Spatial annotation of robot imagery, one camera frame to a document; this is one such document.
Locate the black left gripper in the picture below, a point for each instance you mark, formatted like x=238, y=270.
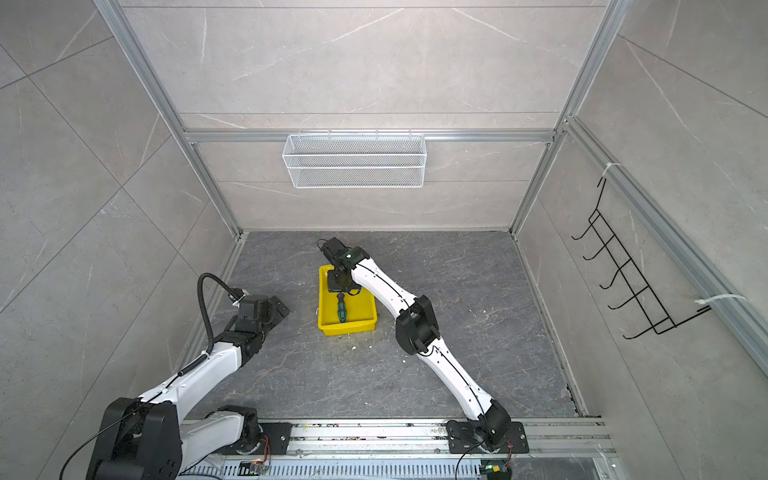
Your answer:
x=272, y=312

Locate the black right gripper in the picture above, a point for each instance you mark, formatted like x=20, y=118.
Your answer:
x=333, y=287

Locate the green handled screwdriver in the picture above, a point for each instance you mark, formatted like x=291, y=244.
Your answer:
x=341, y=308

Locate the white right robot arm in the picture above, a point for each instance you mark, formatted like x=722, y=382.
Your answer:
x=417, y=332

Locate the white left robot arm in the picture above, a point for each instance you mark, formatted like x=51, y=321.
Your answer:
x=147, y=438

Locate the yellow plastic bin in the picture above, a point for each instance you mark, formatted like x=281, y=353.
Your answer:
x=361, y=309

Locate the white zip tie upper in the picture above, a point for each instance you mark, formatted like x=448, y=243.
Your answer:
x=608, y=166

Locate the white zip tie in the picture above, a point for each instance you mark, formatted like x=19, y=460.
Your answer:
x=608, y=166
x=719, y=297

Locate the white zip tie lower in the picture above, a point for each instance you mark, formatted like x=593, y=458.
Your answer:
x=719, y=297

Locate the white wire mesh basket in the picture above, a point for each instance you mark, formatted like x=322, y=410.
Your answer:
x=355, y=161

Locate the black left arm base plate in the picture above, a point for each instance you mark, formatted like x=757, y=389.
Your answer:
x=265, y=438

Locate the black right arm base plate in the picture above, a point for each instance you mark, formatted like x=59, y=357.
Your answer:
x=469, y=437

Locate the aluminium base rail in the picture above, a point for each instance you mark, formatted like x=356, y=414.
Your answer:
x=541, y=448

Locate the black wire hook rack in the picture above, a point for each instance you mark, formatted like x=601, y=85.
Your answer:
x=628, y=272

